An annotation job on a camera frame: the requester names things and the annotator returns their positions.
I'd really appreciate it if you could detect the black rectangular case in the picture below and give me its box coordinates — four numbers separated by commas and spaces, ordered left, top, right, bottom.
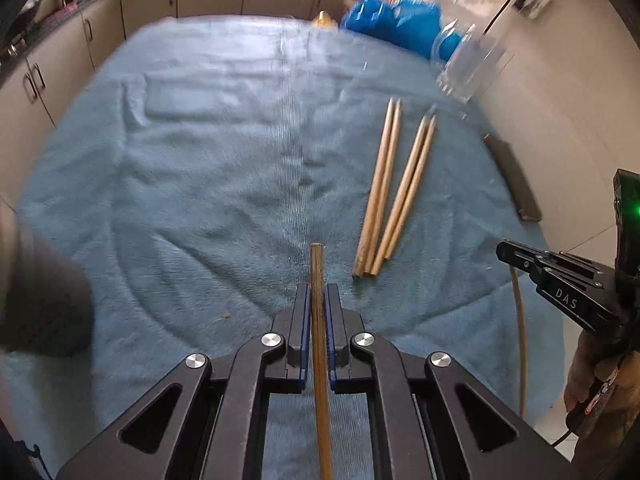
481, 133, 543, 222

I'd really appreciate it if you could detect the blue plastic bag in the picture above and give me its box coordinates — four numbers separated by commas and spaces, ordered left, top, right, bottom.
340, 0, 461, 61

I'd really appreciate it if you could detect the person's right hand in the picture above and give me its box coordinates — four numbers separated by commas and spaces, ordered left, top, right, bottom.
564, 332, 603, 411

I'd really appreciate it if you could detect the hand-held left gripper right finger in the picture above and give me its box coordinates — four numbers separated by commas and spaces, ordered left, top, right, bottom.
324, 282, 576, 480

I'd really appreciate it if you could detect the blue towel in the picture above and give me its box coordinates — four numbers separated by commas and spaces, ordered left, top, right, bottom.
0, 12, 566, 480

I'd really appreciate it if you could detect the clear glass mug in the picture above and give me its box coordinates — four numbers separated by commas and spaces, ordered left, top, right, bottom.
431, 19, 516, 106

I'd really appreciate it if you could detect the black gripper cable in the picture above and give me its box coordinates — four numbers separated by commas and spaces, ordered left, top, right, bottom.
550, 407, 586, 447

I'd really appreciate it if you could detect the black kitchen countertop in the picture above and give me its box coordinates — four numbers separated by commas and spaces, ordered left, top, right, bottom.
0, 0, 391, 76

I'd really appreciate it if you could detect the person's right forearm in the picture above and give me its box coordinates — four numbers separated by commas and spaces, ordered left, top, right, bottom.
570, 407, 637, 468

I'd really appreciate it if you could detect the dark grey utensil holder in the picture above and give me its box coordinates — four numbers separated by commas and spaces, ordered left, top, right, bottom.
0, 205, 96, 358

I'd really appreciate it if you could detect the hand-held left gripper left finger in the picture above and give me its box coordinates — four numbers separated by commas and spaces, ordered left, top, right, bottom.
56, 282, 311, 480

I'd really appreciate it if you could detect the white wall outlet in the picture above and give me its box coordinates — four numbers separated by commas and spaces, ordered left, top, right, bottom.
515, 0, 556, 18

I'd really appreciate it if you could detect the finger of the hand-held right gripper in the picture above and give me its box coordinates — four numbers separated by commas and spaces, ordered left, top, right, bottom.
496, 239, 623, 335

